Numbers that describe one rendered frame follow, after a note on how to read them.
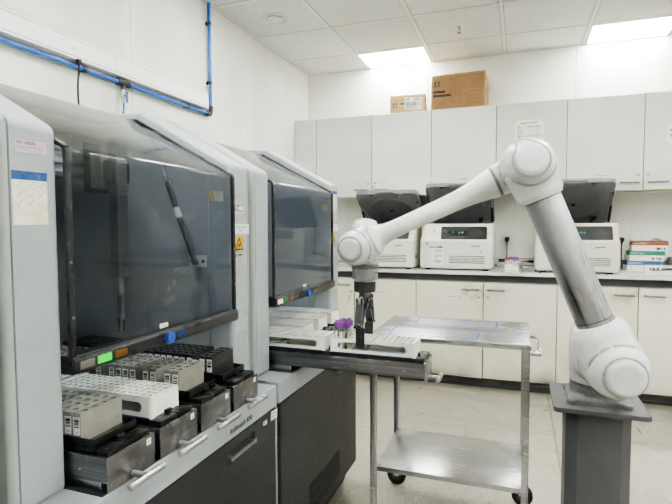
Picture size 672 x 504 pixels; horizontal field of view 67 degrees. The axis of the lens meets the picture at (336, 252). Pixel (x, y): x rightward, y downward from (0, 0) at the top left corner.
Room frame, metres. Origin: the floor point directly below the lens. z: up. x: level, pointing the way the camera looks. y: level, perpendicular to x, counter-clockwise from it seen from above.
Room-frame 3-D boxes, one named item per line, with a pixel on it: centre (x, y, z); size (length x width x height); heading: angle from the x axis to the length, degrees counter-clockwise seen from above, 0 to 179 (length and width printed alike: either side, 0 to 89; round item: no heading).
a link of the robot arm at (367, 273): (1.73, -0.10, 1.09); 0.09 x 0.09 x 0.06
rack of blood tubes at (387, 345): (1.72, -0.13, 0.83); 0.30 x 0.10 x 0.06; 70
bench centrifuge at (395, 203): (4.36, -0.47, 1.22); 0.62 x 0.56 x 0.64; 158
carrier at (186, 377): (1.32, 0.39, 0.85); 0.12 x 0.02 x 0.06; 161
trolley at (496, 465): (2.10, -0.49, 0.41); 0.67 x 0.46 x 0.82; 70
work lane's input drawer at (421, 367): (1.77, -0.01, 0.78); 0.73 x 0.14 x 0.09; 70
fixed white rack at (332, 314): (2.31, 0.14, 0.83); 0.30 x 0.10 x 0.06; 70
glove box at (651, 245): (3.84, -2.38, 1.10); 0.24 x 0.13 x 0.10; 69
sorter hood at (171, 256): (1.33, 0.64, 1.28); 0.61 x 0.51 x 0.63; 160
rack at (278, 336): (1.83, 0.16, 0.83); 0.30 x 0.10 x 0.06; 70
